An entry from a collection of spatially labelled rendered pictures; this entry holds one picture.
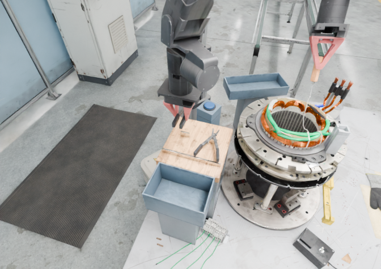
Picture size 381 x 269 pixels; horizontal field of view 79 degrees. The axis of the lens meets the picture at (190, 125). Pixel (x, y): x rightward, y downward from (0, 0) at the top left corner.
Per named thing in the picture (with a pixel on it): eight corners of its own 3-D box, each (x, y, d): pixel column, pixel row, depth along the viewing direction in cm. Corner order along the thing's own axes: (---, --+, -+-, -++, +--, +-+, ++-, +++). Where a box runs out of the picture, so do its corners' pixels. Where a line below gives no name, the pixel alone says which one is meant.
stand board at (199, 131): (218, 183, 64) (219, 178, 62) (156, 165, 68) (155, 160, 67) (232, 133, 78) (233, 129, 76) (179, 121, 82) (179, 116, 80)
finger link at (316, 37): (331, 68, 59) (341, 28, 56) (336, 71, 53) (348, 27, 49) (302, 66, 61) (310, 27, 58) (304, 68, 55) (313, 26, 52)
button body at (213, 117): (216, 147, 107) (221, 105, 89) (208, 156, 103) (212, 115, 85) (204, 141, 110) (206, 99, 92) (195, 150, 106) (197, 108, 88)
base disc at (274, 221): (327, 242, 76) (328, 242, 76) (212, 214, 83) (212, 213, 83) (313, 153, 103) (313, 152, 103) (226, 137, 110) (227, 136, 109)
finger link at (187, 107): (191, 130, 60) (191, 101, 53) (165, 124, 61) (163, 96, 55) (198, 113, 64) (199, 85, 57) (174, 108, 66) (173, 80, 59)
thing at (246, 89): (264, 120, 121) (279, 72, 100) (272, 134, 113) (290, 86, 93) (217, 124, 118) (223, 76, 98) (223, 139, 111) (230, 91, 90)
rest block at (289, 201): (279, 201, 84) (283, 194, 80) (291, 194, 86) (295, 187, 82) (288, 211, 81) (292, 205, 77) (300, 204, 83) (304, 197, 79)
